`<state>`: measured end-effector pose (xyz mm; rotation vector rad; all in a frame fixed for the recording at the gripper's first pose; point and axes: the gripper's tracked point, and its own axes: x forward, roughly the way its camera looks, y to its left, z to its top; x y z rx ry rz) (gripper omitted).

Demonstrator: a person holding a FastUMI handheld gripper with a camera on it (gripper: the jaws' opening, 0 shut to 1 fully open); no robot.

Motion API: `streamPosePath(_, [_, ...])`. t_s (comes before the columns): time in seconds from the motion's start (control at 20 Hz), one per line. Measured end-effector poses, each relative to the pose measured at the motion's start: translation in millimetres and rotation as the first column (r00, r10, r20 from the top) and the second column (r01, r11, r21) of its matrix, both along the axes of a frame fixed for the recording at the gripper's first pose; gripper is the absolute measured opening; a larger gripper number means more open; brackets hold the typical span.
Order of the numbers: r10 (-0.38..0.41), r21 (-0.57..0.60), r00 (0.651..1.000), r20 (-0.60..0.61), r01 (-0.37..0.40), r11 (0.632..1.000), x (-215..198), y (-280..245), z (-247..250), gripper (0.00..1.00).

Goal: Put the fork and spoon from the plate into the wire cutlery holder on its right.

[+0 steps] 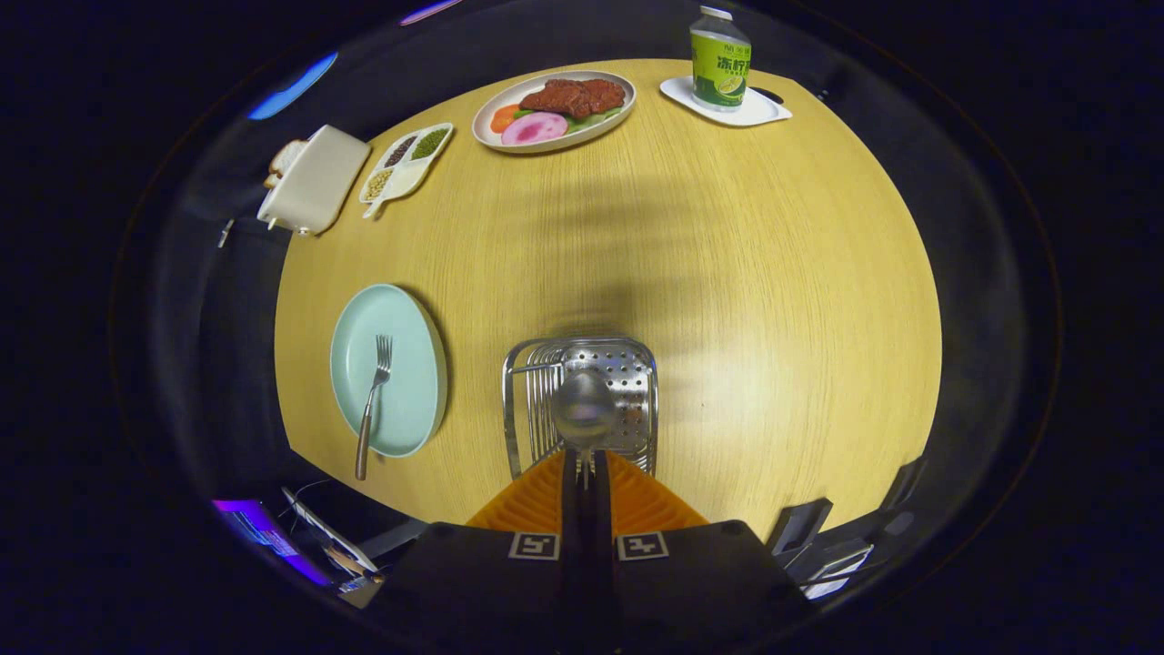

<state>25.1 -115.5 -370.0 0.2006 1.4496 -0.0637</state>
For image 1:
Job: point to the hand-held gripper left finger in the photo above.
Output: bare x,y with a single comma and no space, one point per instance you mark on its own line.
571,509

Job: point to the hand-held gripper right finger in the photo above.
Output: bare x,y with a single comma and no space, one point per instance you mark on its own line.
602,509

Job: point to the metal cutlery rack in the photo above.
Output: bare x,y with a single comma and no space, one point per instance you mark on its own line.
637,400

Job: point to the dark grey chair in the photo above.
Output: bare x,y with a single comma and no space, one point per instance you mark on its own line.
800,526

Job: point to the light green plate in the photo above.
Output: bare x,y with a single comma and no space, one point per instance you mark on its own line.
409,364

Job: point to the grey laptop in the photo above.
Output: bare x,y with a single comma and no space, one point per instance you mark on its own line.
327,537

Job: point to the purple lit monitor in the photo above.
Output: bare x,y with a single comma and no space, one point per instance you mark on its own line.
264,532

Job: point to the white oval food plate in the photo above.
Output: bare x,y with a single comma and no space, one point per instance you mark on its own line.
546,146

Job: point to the white divided bean dish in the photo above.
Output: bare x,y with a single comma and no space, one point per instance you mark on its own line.
400,179

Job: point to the pink ham slice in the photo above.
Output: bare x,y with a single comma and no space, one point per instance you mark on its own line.
535,127

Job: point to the green vegetable garnish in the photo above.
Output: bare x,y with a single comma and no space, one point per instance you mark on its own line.
593,118

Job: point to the orange carrot slice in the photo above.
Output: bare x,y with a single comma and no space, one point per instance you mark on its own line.
503,118

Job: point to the brown steak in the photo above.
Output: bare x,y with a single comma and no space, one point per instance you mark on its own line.
573,95

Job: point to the white toaster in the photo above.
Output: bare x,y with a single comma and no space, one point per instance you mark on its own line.
314,182

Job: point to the white square tray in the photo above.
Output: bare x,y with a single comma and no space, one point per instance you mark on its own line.
764,110

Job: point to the toast bread slices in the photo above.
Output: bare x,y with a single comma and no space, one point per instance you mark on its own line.
286,156

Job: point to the green label drink bottle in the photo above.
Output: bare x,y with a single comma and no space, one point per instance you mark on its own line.
718,64

